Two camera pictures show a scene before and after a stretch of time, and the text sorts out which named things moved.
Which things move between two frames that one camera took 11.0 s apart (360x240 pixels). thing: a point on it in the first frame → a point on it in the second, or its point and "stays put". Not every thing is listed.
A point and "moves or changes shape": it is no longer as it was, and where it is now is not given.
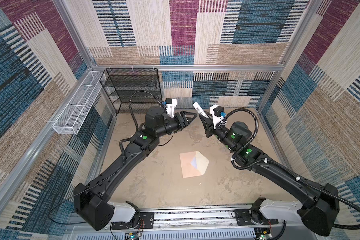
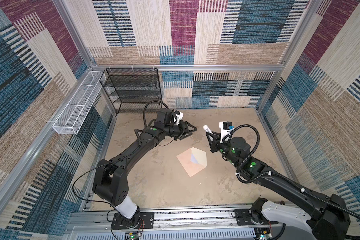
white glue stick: [199, 110] moves or changes shape
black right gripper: [207, 126] → [215, 141]
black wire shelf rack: [120, 83] stays put
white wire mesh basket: [69, 121] stays put
